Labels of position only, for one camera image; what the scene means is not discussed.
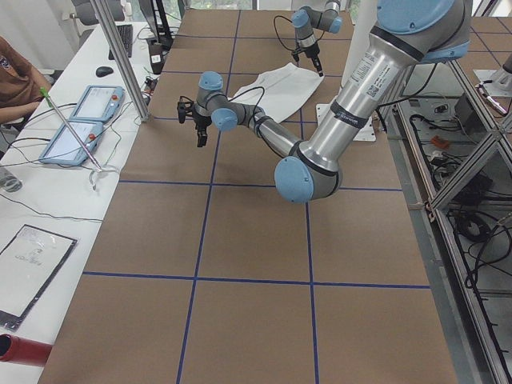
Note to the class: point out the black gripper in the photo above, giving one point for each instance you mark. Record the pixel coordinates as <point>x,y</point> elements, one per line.
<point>200,121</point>
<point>311,50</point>

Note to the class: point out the white long-sleeve printed shirt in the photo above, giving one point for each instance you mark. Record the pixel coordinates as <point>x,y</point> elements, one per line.
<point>280,92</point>

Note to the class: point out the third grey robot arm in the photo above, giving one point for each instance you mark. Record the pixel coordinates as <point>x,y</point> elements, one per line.
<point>495,82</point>

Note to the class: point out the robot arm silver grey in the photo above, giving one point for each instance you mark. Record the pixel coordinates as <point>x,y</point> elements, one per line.
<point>305,21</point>
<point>405,34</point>

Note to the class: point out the black box white label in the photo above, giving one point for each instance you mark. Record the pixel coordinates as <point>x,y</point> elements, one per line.
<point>156,58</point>

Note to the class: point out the upper blue teach pendant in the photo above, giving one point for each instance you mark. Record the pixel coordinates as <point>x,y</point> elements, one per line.
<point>98,103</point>

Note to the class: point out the blue teach pendant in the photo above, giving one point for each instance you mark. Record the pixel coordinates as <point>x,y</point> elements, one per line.
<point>63,148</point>
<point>98,103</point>

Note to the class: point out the black computer mouse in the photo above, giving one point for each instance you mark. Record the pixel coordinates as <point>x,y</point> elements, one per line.
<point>103,71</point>

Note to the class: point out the black keyboard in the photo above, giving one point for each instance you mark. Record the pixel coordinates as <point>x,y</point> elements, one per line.
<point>125,33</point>

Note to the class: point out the lower blue teach pendant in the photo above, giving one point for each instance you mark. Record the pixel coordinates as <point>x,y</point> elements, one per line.
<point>63,148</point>

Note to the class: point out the orange connector plug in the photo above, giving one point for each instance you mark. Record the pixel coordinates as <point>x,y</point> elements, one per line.
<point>440,143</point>

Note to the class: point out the metal rod green tip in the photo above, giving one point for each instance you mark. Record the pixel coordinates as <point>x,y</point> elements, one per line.
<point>98,170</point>

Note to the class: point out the seated person brown shirt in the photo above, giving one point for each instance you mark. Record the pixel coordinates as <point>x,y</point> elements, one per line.
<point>20,85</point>

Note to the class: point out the clear water bottle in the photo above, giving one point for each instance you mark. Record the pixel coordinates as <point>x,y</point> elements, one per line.
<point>8,181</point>

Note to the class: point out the grey bordered white sheet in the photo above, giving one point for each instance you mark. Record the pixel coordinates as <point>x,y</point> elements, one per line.
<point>29,262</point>

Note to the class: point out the red fire extinguisher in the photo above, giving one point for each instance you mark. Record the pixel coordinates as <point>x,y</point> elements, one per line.
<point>24,351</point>

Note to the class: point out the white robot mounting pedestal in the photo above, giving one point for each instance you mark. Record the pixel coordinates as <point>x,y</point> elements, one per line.
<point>365,20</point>

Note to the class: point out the aluminium frame side rack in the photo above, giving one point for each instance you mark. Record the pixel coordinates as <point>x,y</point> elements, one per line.
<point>465,192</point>

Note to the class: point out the aluminium frame post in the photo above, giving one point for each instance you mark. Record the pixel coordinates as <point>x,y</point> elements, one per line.
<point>106,21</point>

